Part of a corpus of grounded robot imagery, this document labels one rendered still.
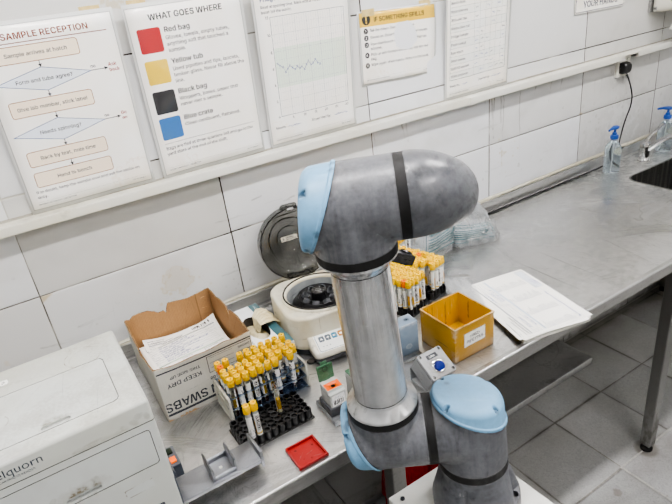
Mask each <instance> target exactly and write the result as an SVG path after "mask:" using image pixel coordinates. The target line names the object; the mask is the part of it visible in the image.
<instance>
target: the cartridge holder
mask: <svg viewBox="0 0 672 504"><path fill-rule="evenodd" d="M316 404H317V406H318V407H319V408H320V409H321V410H322V411H323V413H324V414H325V415H326V416H327V417H328V418H329V420H330V421H331V422H332V423H333V424H334V425H335V427H336V426H338V425H340V424H341V420H340V410H341V405H342V404H340V405H338V406H336V407H334V408H331V407H330V406H329V405H328V404H327V403H326V402H325V401H324V399H323V398H322V396H320V397H319V400H316Z"/></svg>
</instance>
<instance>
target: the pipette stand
mask: <svg viewBox="0 0 672 504"><path fill-rule="evenodd" d="M397 319H398V327H399V334H400V341H401V348H402V355H403V363H407V362H409V361H411V360H413V359H416V357H417V356H419V355H421V354H422V352H421V351H420V350H419V340H418V324H417V320H416V319H415V318H413V317H412V316H411V315H409V314H406V315H404V316H401V317H399V318H397Z"/></svg>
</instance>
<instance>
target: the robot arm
mask: <svg viewBox="0 0 672 504"><path fill-rule="evenodd" d="M478 198H479V185H478V182H477V178H476V176H475V174H474V173H473V171H472V170H471V169H470V168H469V167H468V166H467V165H466V164H465V163H464V162H462V161H461V160H459V159H457V158H455V157H453V156H451V155H448V154H445V153H442V152H438V151H433V150H425V149H409V150H402V151H398V152H392V153H384V154H377V155H371V156H364V157H357V158H351V159H344V160H338V161H335V160H330V162H326V163H321V164H316V165H311V166H308V167H306V168H305V169H304V170H303V171H302V173H301V175H300V178H299V183H298V231H299V241H300V246H301V250H302V251H303V252H304V253H309V254H313V252H315V256H316V261H317V263H318V266H319V267H320V268H321V269H323V270H324V271H326V272H328V273H330V275H331V280H332V285H333V290H334V295H335V300H336V305H337V310H338V315H339V320H340V325H341V330H342V335H343V341H344V346H345V351H346V356H347V361H348V366H349V371H350V376H351V381H352V386H353V388H352V389H351V390H350V392H349V394H348V397H347V401H344V402H343V403H342V405H341V410H340V420H341V429H342V434H343V436H344V444H345V447H346V451H347V454H348V456H349V459H350V461H351V462H352V464H353V465H354V466H355V467H356V468H357V469H359V470H375V471H382V470H384V469H392V468H403V467H414V466H424V465H434V464H439V465H438V468H437V472H436V475H435V478H434V481H433V488H432V491H433V499H434V504H521V489H520V485H519V482H518V480H517V478H516V476H515V474H514V472H513V470H512V468H511V466H510V464H509V462H508V445H507V427H506V425H507V414H506V412H505V405H504V400H503V397H502V395H501V393H500V392H499V390H498V389H497V388H496V387H495V386H494V385H493V384H491V383H490V382H488V381H485V380H484V379H482V378H480V377H477V376H473V375H468V374H451V375H447V376H444V377H442V378H441V380H437V381H436V382H435V383H434V384H433V385H432V388H431V390H430V392H423V393H417V391H416V389H415V387H414V386H413V384H412V383H411V382H410V381H408V380H407V379H406V377H405V370H404V363H403V355H402V348H401V341H400V334H399V327H398V319H397V312H396V305H395V298H394V288H393V282H392V274H391V269H390V262H395V263H400V264H402V265H410V266H413V263H414V261H415V258H416V256H414V255H413V254H412V253H411V252H410V251H408V250H405V249H399V247H398V241H400V240H406V239H413V238H419V237H425V236H428V235H432V234H435V233H438V232H441V231H444V230H446V229H449V228H451V227H453V226H455V225H457V224H459V223H461V222H463V221H464V220H466V219H467V218H468V217H469V216H470V215H471V213H472V212H473V211H474V209H475V207H476V205H477V202H478Z"/></svg>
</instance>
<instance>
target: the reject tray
mask: <svg viewBox="0 0 672 504"><path fill-rule="evenodd" d="M285 452H286V453H287V454H288V456H289V457H290V458H291V459H292V461H293V462H294V463H295V465H296V466H297V467H298V469H299V470H300V471H302V470H304V469H306V468H308V467H309V466H311V465H313V464H315V463H316V462H318V461H320V460H322V459H323V458H325V457H327V456H329V453H328V452H327V450H326V449H325V448H324V447H323V446H322V445H321V444H320V442H319V441H318V440H317V439H316V438H315V437H314V436H313V434H311V435H309V436H308V437H306V438H304V439H302V440H300V441H298V442H297V443H295V444H293V445H291V446H289V447H287V448H286V449H285Z"/></svg>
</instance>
